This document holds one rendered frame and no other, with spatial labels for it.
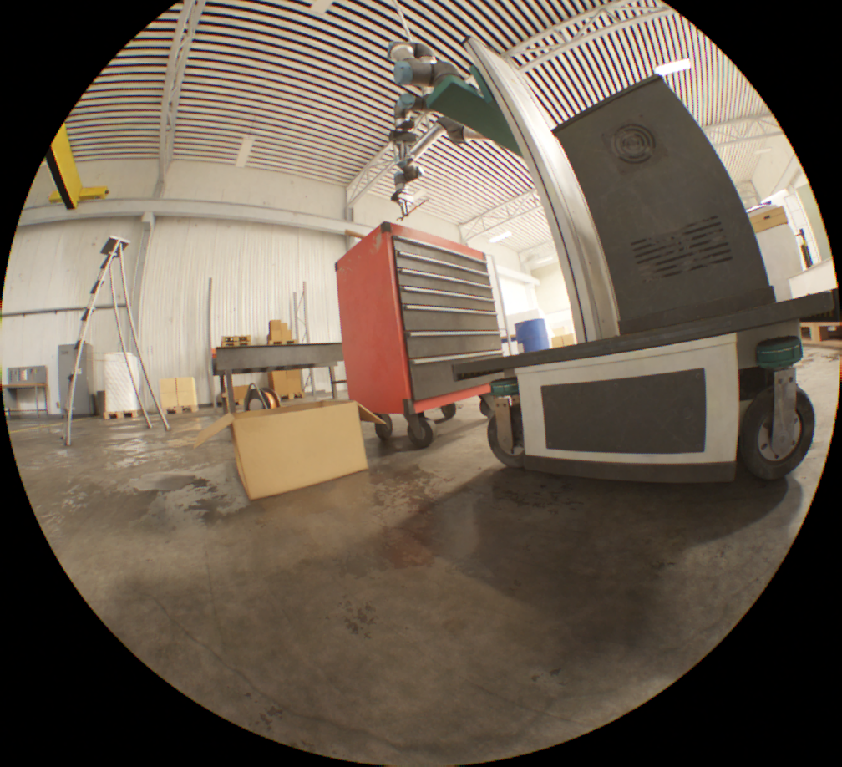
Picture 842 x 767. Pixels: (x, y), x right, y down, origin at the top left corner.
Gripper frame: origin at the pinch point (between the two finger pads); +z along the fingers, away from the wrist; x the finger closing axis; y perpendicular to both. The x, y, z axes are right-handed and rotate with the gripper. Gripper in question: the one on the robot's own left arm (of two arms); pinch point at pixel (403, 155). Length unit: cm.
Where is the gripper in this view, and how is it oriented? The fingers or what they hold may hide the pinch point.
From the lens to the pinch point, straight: 148.6
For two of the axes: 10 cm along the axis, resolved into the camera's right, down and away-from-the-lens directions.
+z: 0.5, 9.4, 3.3
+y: -5.1, -2.6, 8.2
